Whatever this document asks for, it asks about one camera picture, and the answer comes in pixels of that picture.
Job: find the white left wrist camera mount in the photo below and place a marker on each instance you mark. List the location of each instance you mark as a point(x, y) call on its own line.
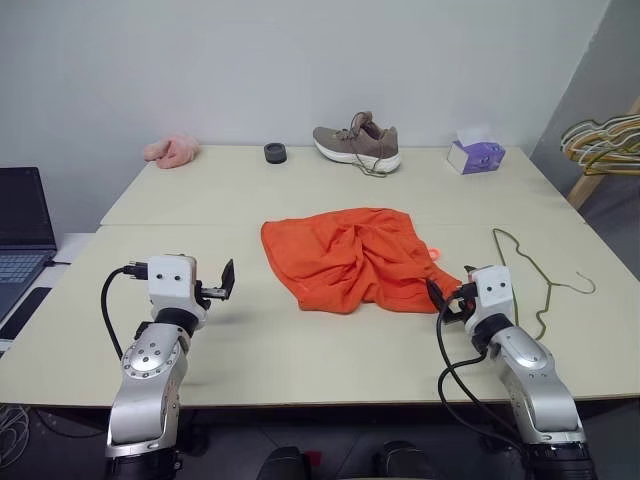
point(170, 285)

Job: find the purple tissue box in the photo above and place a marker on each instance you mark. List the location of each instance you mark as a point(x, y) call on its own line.
point(475, 157)

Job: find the brown sneaker with white sole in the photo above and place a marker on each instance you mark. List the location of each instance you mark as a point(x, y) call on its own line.
point(350, 142)

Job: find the dark rounded shape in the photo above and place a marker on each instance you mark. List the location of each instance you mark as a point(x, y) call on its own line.
point(292, 465)
point(400, 460)

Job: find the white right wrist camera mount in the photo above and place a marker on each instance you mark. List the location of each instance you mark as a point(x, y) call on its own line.
point(492, 295)

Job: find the dark laptop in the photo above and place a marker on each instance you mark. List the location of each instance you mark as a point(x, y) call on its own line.
point(20, 210)

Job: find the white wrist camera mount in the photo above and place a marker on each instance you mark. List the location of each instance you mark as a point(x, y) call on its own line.
point(170, 285)
point(492, 295)

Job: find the orange cloth garment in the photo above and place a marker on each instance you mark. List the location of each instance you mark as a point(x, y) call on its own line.
point(350, 250)

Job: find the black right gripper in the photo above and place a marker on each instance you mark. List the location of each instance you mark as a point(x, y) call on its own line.
point(459, 307)

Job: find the black smartphone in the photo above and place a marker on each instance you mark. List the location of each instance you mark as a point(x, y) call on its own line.
point(27, 310)

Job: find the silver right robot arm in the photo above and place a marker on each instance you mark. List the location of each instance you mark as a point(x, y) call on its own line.
point(530, 370)

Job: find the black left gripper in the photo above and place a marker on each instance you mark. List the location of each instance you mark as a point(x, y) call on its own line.
point(212, 292)

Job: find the black round container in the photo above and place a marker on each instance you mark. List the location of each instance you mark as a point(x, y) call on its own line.
point(275, 153)

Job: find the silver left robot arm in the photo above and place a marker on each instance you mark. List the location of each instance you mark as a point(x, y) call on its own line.
point(150, 360)

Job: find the wooden clothes rack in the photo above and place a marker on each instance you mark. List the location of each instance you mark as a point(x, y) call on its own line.
point(585, 187)

